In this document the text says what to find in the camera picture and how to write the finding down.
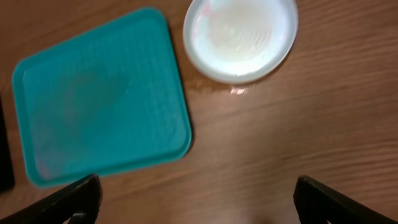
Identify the light blue plastic plate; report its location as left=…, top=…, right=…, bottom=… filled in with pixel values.
left=182, top=0, right=299, bottom=84

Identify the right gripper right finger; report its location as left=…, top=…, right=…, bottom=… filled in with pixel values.
left=294, top=175, right=397, bottom=224

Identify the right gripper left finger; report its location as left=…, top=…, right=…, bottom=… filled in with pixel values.
left=1, top=174, right=103, bottom=224

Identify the teal plastic tray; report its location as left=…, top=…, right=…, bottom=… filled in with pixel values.
left=12, top=7, right=193, bottom=187

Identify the red and black tray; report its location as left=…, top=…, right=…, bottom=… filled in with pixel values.
left=0, top=107, right=15, bottom=193

